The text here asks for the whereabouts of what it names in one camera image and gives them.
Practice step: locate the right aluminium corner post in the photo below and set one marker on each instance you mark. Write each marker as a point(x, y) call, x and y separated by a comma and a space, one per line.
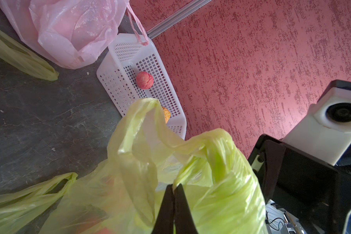
point(176, 17)

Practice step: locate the green plastic bag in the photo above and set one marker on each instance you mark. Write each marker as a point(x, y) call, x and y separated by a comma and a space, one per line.
point(124, 193)
point(25, 60)

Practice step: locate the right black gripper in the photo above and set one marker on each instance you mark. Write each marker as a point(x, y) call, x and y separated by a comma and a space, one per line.
point(318, 194)

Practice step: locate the pink plastic bag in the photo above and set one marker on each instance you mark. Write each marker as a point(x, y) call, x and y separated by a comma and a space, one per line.
point(70, 33)

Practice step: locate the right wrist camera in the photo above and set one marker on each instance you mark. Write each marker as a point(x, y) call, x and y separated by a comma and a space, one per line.
point(325, 132)

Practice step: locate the white plastic basket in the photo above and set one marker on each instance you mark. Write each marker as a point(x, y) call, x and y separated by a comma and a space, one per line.
point(131, 71)

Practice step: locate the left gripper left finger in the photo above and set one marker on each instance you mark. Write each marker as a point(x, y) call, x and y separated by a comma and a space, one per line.
point(165, 220)

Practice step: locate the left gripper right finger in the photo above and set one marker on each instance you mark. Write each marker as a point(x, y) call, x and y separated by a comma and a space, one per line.
point(183, 220)

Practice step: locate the orange yellow peach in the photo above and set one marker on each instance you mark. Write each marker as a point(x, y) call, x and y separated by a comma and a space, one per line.
point(167, 114)

